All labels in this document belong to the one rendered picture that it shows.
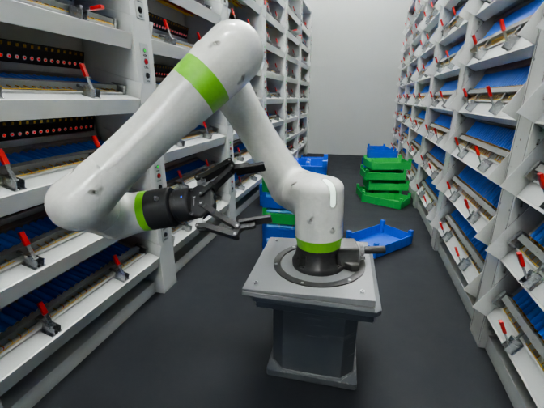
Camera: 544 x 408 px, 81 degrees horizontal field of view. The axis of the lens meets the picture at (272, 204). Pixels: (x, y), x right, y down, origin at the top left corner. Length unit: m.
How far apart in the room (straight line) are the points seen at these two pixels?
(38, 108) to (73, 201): 0.33
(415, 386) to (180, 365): 0.67
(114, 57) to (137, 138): 0.63
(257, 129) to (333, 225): 0.32
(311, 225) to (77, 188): 0.51
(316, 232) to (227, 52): 0.46
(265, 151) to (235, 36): 0.33
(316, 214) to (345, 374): 0.46
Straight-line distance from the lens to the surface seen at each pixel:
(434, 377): 1.13
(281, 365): 1.02
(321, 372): 1.01
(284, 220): 1.57
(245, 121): 0.87
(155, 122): 0.65
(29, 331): 1.08
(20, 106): 0.91
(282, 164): 0.91
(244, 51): 0.68
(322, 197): 0.79
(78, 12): 1.08
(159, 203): 0.74
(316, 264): 0.86
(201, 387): 1.03
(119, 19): 1.24
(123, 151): 0.65
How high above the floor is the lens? 0.75
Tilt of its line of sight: 18 degrees down
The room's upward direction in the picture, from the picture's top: straight up
